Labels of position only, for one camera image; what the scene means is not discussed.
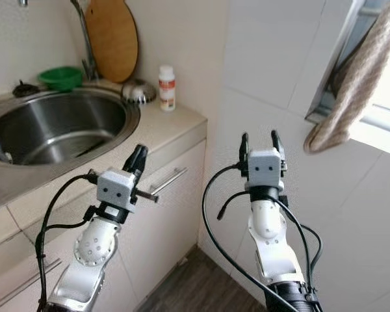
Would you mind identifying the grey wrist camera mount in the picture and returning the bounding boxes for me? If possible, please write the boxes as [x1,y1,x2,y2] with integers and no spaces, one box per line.
[247,148,287,192]
[96,169,138,212]

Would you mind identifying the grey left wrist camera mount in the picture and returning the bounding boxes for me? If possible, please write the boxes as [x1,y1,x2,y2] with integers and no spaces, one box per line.
[96,169,138,212]

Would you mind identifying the metal cabinet handle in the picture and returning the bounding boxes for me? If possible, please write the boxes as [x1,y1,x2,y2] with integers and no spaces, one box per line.
[0,259,64,307]
[149,167,188,197]

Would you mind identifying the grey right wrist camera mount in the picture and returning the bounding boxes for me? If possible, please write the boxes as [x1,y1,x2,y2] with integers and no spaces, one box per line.
[247,148,287,192]

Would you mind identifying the green plastic bowl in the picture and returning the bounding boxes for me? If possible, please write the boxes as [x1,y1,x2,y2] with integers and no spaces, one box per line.
[38,66,84,92]

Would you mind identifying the black drain stopper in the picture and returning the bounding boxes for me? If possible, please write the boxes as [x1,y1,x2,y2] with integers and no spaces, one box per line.
[13,80,41,98]

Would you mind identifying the stainless steel double sink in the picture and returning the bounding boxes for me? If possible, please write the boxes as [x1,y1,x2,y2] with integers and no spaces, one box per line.
[0,86,142,209]

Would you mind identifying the white bottle red label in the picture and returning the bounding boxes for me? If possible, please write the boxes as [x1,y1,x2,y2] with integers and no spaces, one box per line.
[158,64,177,112]

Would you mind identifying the tall thin metal faucet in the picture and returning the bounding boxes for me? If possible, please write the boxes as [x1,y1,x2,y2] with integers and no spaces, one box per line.
[70,0,98,82]

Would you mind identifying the round wooden cutting board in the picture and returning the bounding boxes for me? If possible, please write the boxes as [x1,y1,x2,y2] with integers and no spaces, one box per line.
[84,0,139,84]

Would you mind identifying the brown hanging towel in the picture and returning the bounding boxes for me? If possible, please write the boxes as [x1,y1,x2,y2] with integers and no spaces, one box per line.
[304,3,390,155]

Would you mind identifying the black chopsticks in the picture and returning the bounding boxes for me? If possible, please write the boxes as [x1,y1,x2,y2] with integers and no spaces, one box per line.
[71,140,106,160]

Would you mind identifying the steel sink strainer lid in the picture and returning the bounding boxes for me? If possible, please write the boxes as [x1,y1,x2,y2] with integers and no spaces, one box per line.
[122,78,158,105]

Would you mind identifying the beige kitchen cabinet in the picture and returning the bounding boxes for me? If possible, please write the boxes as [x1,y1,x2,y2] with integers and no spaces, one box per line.
[0,81,209,312]

